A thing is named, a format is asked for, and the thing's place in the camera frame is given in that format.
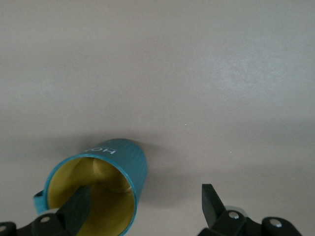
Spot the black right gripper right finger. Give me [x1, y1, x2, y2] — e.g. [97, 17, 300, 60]
[199, 183, 303, 236]

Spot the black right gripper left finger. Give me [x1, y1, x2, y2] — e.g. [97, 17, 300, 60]
[0, 184, 92, 236]

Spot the teal mug with yellow inside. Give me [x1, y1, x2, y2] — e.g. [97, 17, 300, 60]
[33, 138, 148, 236]

